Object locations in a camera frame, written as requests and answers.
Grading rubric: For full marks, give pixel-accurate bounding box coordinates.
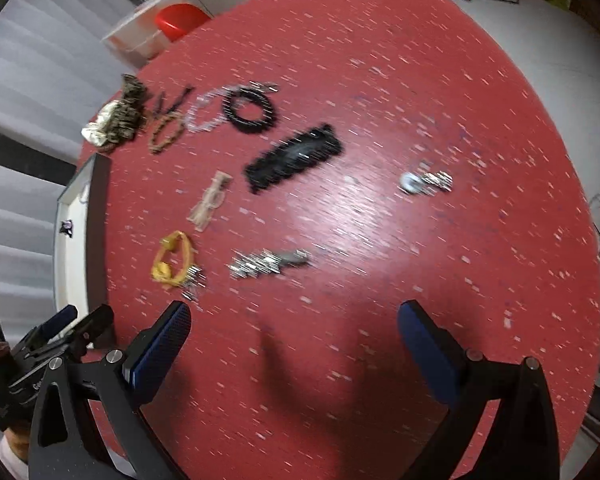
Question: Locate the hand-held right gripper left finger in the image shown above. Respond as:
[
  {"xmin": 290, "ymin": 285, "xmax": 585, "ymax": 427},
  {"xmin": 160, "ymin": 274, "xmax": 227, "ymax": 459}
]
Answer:
[{"xmin": 27, "ymin": 301, "xmax": 192, "ymax": 480}]

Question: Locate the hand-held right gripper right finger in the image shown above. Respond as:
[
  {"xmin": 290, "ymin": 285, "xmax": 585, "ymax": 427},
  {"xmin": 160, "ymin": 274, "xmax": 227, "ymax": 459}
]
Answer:
[{"xmin": 398, "ymin": 300, "xmax": 562, "ymax": 480}]

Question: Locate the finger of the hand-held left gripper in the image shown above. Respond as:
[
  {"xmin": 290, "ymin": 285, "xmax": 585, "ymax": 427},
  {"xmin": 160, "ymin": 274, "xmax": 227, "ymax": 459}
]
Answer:
[
  {"xmin": 55, "ymin": 305, "xmax": 116, "ymax": 357},
  {"xmin": 27, "ymin": 304, "xmax": 79, "ymax": 347}
]

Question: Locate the white shallow box tray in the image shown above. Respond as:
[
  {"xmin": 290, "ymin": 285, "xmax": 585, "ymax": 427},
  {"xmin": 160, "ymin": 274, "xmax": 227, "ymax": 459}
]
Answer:
[{"xmin": 54, "ymin": 154, "xmax": 115, "ymax": 351}]

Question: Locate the silver rhinestone chain earring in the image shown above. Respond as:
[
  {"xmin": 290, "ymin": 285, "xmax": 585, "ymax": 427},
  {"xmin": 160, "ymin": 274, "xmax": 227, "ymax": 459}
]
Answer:
[{"xmin": 180, "ymin": 267, "xmax": 208, "ymax": 303}]

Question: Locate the yellow hair tie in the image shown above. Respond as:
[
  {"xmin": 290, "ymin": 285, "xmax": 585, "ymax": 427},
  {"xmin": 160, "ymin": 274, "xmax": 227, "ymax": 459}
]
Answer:
[{"xmin": 150, "ymin": 231, "xmax": 197, "ymax": 288}]

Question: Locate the silver star rhinestone hair clip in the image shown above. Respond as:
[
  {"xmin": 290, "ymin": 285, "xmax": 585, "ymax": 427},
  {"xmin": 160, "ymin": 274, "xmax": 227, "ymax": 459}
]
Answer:
[{"xmin": 230, "ymin": 248, "xmax": 311, "ymax": 279}]

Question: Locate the silver disc star earring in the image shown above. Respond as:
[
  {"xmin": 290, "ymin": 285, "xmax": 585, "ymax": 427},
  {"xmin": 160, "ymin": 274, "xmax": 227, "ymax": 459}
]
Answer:
[{"xmin": 399, "ymin": 170, "xmax": 453, "ymax": 195}]

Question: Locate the beige rabbit hair clip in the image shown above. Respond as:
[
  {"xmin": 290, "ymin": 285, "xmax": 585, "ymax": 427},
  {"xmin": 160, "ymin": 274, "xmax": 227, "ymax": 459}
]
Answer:
[{"xmin": 187, "ymin": 171, "xmax": 233, "ymax": 233}]

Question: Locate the purple hair tie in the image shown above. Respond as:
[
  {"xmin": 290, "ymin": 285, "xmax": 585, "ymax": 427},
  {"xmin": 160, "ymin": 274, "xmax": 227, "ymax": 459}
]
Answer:
[{"xmin": 185, "ymin": 87, "xmax": 231, "ymax": 135}]

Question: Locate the black crochet hair clip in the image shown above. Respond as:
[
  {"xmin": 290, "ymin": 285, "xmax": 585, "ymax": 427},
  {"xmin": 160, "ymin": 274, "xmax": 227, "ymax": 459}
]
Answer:
[{"xmin": 244, "ymin": 124, "xmax": 343, "ymax": 195}]

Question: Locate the person's left forearm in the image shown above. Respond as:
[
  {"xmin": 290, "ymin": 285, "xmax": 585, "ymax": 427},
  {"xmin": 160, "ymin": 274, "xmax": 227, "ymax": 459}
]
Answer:
[{"xmin": 0, "ymin": 422, "xmax": 33, "ymax": 476}]

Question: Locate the cream polka dot scrunchie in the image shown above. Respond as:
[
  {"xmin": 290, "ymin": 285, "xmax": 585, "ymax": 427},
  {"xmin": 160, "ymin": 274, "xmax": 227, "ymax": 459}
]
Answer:
[{"xmin": 81, "ymin": 101, "xmax": 126, "ymax": 147}]

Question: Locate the leopard print scrunchie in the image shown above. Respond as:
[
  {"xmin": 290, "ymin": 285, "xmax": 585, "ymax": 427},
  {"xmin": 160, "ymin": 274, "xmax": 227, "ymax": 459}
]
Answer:
[{"xmin": 102, "ymin": 74, "xmax": 148, "ymax": 153}]

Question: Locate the small brown hair clip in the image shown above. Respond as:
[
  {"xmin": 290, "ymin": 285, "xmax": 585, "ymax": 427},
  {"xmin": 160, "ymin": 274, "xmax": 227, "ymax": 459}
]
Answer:
[{"xmin": 147, "ymin": 87, "xmax": 193, "ymax": 155}]

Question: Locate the white curtain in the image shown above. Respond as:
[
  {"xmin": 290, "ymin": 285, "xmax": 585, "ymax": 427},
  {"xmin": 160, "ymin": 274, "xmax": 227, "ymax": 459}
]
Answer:
[{"xmin": 0, "ymin": 0, "xmax": 136, "ymax": 321}]

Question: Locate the clear plastic container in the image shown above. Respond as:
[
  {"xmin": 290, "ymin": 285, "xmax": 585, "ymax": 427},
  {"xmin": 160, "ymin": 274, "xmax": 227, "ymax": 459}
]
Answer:
[{"xmin": 101, "ymin": 0, "xmax": 191, "ymax": 68}]

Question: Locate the red plastic chair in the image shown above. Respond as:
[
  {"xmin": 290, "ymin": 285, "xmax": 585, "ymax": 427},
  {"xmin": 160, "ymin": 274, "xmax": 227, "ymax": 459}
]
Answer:
[{"xmin": 154, "ymin": 3, "xmax": 212, "ymax": 43}]

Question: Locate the black bead bracelet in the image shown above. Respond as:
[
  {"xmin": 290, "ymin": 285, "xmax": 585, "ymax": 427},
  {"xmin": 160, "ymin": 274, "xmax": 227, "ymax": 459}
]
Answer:
[{"xmin": 223, "ymin": 87, "xmax": 278, "ymax": 136}]

